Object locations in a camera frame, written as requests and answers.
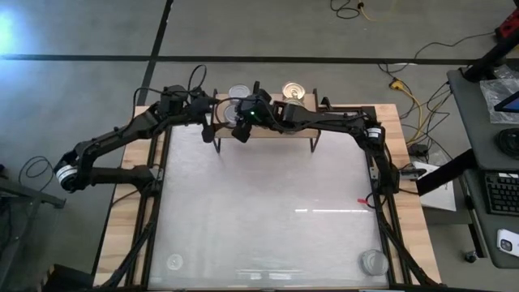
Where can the Bumble Bee light tuna can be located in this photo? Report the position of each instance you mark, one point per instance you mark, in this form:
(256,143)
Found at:
(230,115)
(239,91)
(375,263)

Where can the black floor box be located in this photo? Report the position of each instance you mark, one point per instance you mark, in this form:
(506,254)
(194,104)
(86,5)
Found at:
(67,280)

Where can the black floor tape line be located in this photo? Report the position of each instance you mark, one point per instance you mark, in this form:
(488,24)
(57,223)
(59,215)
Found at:
(284,59)
(158,40)

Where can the black aluminium table frame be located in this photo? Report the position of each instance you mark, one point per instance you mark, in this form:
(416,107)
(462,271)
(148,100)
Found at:
(344,109)

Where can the black keyboard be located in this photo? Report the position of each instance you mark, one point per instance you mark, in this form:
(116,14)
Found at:
(503,192)

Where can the grey side desk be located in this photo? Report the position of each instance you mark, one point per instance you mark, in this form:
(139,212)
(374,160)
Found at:
(466,121)

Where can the black stand leg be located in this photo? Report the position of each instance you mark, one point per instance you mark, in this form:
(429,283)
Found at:
(486,61)

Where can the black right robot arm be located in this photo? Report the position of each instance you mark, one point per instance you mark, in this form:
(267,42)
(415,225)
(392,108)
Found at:
(324,119)

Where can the grey metal stand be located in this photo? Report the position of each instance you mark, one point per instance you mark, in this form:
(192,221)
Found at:
(24,194)

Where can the small red clip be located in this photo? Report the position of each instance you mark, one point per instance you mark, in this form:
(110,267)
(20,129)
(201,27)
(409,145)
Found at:
(362,200)

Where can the black diagonal support strut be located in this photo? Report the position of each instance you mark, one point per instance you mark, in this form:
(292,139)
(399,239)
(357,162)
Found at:
(446,172)

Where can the clear plastic bag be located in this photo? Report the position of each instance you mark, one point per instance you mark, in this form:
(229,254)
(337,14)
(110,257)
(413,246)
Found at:
(492,97)

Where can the blue tablet screen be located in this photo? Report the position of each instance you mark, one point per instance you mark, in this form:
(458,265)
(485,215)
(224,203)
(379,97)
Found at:
(511,104)

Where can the wooden shelf black metal frame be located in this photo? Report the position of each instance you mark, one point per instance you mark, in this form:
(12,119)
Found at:
(275,134)

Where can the white smartphone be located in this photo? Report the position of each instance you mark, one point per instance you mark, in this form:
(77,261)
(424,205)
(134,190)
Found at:
(509,243)

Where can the white paper sheet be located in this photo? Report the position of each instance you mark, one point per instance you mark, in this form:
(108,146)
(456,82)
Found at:
(440,196)

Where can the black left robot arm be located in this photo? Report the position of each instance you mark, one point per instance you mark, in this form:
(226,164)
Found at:
(121,136)

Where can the black side bracket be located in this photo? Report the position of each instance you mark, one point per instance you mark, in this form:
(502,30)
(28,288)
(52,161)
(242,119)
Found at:
(413,173)

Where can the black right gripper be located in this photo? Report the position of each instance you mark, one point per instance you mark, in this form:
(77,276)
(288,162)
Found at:
(259,111)

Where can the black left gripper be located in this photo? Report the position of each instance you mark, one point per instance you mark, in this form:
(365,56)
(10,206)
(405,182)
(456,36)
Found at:
(182,103)

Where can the black round device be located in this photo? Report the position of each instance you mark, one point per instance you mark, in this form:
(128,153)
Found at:
(509,142)

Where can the Wild Planet blue seafood can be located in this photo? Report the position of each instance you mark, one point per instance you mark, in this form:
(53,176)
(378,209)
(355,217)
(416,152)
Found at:
(292,90)

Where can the black power adapter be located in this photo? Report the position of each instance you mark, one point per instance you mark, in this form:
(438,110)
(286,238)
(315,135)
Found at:
(417,150)

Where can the black caster wheel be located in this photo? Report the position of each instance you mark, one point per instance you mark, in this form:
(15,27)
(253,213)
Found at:
(471,256)

